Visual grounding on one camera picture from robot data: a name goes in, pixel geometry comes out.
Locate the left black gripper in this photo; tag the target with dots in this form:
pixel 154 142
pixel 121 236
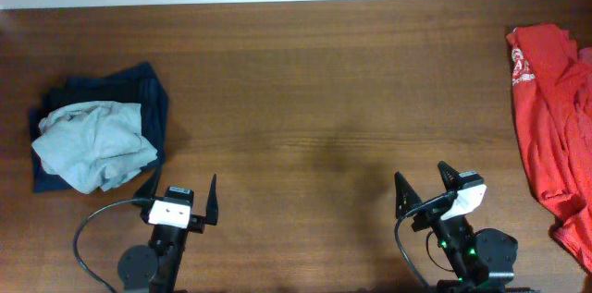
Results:
pixel 195 223

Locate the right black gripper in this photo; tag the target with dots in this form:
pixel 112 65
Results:
pixel 412 197

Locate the orange FRAM t-shirt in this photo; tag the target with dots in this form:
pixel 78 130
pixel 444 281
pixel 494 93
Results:
pixel 542 55

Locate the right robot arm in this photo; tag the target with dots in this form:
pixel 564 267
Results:
pixel 481 260

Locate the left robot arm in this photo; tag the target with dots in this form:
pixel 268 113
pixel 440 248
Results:
pixel 154 267

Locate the light grey crumpled garment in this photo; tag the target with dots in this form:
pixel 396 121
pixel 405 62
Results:
pixel 94 145

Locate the navy blue folded garment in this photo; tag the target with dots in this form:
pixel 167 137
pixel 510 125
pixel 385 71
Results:
pixel 138 84

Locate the heathered red printed t-shirt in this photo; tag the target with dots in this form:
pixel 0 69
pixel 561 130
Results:
pixel 575 230

